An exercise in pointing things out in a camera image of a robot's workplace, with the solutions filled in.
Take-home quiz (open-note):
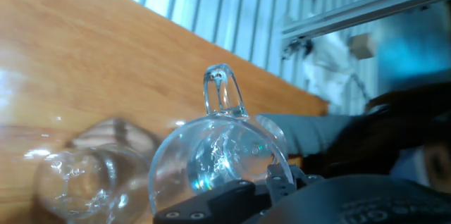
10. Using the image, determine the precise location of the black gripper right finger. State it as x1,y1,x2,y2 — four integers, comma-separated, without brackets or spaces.
266,163,323,204

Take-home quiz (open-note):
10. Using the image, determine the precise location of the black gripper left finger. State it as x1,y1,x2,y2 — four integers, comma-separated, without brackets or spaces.
153,180,272,224

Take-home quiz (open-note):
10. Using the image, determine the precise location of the clear glass mug with handle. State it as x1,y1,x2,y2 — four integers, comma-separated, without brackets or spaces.
147,63,295,216

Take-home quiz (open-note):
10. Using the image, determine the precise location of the small clear glass cup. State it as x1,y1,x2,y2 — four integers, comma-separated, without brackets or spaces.
33,142,156,224

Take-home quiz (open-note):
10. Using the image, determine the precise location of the forearm in grey sleeve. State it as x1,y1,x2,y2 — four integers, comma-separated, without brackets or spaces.
256,113,353,158

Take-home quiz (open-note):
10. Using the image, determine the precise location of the person hand with grey sleeve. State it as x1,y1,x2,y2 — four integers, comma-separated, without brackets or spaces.
65,117,163,154

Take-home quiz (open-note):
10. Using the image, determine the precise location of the person head dark hair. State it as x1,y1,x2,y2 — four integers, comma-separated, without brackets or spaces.
302,82,451,194

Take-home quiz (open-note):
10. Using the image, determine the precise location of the crumpled white tissue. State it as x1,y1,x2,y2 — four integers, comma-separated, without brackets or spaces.
302,33,371,116

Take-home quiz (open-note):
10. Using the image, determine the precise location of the small wooden block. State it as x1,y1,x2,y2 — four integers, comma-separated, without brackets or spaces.
347,32,376,60

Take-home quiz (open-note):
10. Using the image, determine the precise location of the glossy wooden board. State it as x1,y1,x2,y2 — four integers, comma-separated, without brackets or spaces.
0,0,329,224

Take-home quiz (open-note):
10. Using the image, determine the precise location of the frame post with metal foot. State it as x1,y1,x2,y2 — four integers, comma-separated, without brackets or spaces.
280,0,451,59

